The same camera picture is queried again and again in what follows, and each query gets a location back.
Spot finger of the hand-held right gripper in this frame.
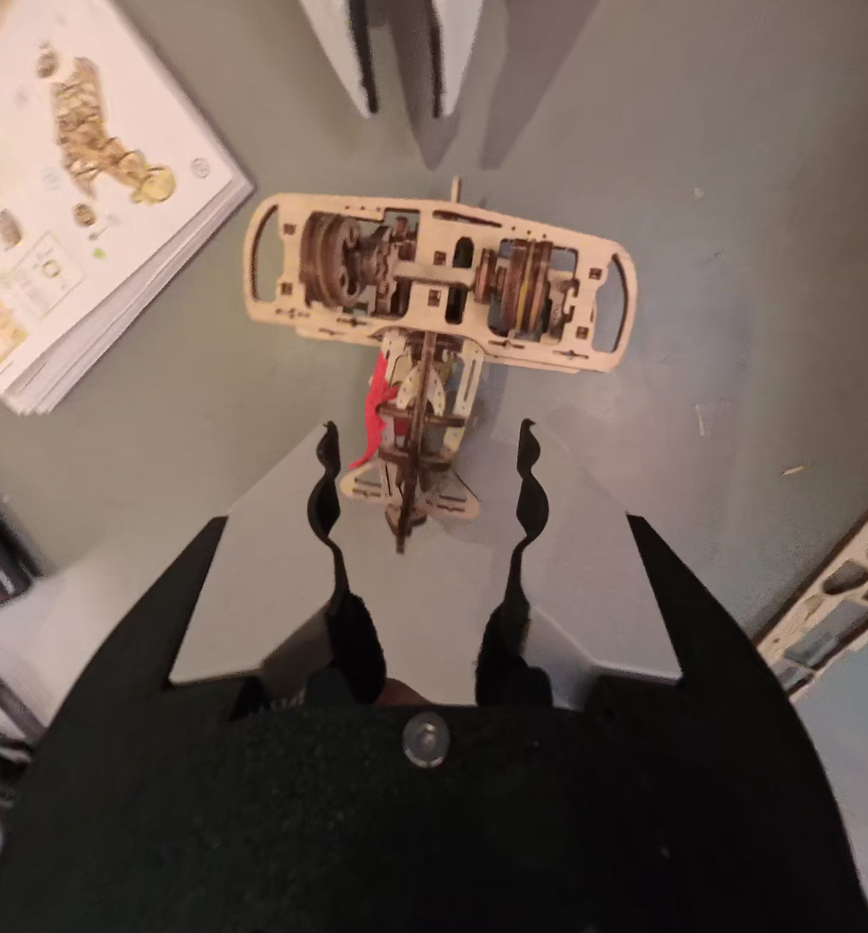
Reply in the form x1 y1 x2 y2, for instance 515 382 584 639
299 0 381 119
425 0 490 119

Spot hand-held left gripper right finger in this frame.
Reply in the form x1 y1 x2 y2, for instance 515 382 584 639
476 417 687 706

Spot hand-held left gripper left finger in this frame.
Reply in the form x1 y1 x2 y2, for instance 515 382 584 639
168 421 385 702

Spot wooden model airplane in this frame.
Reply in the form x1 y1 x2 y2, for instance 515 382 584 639
244 177 639 556

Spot grey desk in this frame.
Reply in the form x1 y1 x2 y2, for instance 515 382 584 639
0 0 868 686

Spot wooden parts sheet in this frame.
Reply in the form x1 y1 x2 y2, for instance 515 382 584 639
754 481 868 695

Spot instruction booklet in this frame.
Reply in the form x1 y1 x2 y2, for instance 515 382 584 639
0 0 257 418

